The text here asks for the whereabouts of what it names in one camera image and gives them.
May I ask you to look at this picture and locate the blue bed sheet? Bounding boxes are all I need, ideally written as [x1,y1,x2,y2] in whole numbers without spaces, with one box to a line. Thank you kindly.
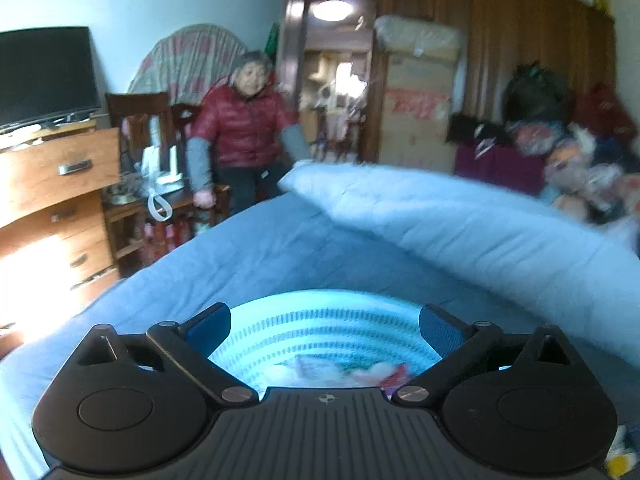
[1,193,639,479]

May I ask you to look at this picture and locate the wooden drawer dresser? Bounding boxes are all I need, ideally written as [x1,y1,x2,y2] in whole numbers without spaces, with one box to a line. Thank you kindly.
[1,128,120,332]

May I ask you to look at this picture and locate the seated person red jacket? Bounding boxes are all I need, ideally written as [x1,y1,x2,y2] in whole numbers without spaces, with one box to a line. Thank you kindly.
[186,51,311,214]

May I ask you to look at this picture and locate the pile of clothes bags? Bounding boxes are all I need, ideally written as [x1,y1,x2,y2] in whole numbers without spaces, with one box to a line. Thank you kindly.
[447,63,639,224]

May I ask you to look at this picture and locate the light blue duvet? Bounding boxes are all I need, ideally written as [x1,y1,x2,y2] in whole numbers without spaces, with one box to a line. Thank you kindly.
[279,162,639,365]

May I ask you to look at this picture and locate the black flat television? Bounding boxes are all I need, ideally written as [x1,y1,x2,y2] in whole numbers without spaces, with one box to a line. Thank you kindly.
[0,26,100,132]

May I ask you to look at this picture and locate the turquoise plastic basket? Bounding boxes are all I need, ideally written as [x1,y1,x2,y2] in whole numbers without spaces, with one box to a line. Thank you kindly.
[209,290,440,394]

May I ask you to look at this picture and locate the stacked cardboard boxes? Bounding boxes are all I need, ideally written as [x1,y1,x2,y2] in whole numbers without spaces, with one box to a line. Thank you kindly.
[374,15,462,174]

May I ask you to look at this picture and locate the dark wooden chair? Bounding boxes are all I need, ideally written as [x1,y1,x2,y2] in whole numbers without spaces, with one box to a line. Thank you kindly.
[102,92,231,266]

